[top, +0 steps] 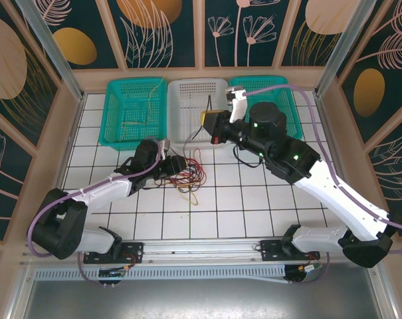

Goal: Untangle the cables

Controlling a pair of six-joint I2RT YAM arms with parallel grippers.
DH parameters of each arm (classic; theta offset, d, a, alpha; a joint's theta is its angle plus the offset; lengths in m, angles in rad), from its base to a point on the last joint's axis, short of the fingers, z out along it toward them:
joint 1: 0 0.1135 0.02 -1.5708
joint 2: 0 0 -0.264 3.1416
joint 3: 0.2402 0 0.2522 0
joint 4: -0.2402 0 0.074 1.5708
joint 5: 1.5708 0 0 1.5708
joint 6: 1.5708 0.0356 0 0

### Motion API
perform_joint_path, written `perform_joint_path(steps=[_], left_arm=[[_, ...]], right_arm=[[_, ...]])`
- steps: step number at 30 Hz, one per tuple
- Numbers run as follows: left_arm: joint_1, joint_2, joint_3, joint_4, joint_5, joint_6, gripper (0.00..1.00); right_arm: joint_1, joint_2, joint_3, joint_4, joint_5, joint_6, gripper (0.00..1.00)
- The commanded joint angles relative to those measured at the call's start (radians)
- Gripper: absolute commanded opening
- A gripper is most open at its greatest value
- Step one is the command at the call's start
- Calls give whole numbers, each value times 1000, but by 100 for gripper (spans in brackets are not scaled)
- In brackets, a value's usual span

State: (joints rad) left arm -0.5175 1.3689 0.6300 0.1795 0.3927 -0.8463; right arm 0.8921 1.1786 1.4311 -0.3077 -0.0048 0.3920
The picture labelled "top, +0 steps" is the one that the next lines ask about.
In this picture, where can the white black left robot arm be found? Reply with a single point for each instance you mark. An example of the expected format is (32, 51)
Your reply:
(61, 226)

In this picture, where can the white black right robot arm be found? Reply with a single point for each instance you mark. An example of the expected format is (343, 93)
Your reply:
(347, 199)

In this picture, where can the teal plastic basket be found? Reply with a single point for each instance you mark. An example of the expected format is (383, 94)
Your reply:
(121, 99)
(293, 116)

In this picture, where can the white plastic basket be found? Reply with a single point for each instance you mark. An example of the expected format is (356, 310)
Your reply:
(187, 99)

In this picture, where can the small green circuit board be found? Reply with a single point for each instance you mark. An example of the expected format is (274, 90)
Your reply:
(111, 273)

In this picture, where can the grey metal sheet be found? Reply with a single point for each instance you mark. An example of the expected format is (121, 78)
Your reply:
(200, 299)

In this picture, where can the yellow power connector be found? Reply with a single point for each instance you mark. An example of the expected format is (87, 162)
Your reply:
(310, 268)

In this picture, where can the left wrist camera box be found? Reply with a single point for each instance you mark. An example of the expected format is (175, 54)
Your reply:
(165, 146)

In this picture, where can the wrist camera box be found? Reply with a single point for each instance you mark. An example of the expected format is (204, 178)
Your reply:
(165, 146)
(238, 106)

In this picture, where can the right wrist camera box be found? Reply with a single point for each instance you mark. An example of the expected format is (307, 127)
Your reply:
(238, 106)

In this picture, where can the aluminium side rail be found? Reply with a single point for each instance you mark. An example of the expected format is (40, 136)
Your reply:
(75, 126)
(320, 106)

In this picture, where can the aluminium mounting rail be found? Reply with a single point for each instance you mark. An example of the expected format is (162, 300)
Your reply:
(200, 247)

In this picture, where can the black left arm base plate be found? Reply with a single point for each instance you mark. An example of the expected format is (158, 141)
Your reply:
(134, 249)

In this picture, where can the aluminium corner post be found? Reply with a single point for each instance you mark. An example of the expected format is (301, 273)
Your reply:
(338, 50)
(54, 50)

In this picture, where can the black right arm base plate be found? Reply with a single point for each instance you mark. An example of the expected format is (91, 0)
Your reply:
(270, 249)

